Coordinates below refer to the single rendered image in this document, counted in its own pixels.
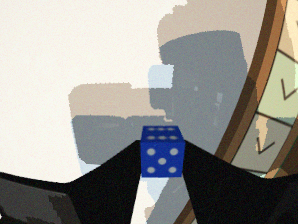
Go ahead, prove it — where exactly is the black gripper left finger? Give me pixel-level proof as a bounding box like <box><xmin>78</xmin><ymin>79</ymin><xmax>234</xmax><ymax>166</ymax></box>
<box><xmin>0</xmin><ymin>140</ymin><xmax>141</xmax><ymax>224</ymax></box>

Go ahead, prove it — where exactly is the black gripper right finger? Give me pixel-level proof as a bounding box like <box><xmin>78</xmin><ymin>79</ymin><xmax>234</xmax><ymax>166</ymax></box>
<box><xmin>182</xmin><ymin>140</ymin><xmax>298</xmax><ymax>224</ymax></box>

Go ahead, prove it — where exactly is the blue die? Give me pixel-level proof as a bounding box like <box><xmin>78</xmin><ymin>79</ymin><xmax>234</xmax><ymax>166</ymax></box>
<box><xmin>141</xmin><ymin>127</ymin><xmax>186</xmax><ymax>179</ymax></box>

